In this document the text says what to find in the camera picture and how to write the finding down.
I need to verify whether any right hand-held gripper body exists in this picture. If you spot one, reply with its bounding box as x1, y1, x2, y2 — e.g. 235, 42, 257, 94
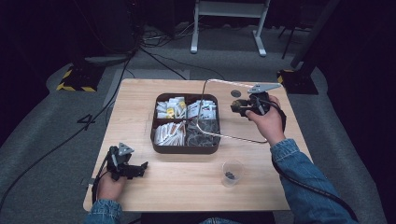
245, 82, 282, 119

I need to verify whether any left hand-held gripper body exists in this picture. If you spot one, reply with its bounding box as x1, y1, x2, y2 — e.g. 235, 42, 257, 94
106, 142, 141, 182

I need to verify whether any dark brown divided tray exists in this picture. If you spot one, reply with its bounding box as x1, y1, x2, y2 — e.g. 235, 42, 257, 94
150, 92, 221, 155

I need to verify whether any clear plastic cup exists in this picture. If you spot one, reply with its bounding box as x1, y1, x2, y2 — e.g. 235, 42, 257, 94
221, 160, 245, 189

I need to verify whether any person's right hand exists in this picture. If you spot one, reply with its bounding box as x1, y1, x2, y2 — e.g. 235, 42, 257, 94
245, 94, 287, 147

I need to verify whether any person's left hand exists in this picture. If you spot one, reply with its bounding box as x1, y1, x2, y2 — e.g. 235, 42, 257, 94
97, 169, 128, 202

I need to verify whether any pile of white red-label packets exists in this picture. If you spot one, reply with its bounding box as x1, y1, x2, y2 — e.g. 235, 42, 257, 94
187, 99, 218, 121

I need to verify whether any pile of white brown packets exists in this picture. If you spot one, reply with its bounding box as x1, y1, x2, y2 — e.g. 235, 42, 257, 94
154, 121, 188, 147

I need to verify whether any pile of dark packets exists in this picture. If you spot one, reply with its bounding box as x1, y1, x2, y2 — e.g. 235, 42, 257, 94
186, 118, 220, 147

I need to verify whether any black base with hazard stripes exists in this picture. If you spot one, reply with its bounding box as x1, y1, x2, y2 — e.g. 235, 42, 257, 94
56, 63, 106, 93
276, 68, 319, 95

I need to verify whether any pile of white yellow packets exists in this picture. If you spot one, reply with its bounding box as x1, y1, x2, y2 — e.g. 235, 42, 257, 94
156, 96, 188, 120

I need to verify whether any silver braided cable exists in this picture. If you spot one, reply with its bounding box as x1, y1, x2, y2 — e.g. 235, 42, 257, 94
194, 77, 269, 145

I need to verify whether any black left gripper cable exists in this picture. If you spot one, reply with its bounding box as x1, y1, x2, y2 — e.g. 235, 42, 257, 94
91, 151, 114, 205

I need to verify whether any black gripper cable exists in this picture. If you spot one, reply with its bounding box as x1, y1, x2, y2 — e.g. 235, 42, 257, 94
251, 94, 360, 223
91, 151, 114, 205

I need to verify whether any long black floor cable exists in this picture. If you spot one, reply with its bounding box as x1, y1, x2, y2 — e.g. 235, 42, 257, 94
0, 50, 136, 213

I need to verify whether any thin black floor cable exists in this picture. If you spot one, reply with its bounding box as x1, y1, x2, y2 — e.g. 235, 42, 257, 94
139, 46, 226, 80

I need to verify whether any dark slanted metal post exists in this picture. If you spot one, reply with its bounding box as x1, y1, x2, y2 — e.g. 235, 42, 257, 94
290, 0, 341, 70

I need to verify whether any white metal desk frame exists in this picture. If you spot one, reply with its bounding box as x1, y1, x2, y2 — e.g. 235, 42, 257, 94
190, 0, 272, 58

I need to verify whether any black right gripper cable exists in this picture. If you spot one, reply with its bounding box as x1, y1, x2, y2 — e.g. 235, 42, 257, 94
251, 94, 360, 223

